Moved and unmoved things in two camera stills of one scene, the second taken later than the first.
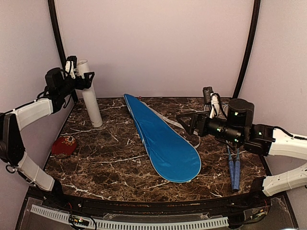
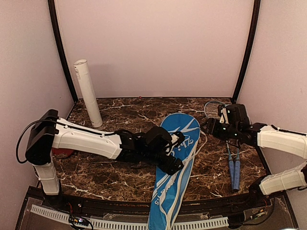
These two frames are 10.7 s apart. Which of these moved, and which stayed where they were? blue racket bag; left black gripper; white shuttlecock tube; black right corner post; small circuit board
Moved: blue racket bag; left black gripper
Stayed: white shuttlecock tube; small circuit board; black right corner post
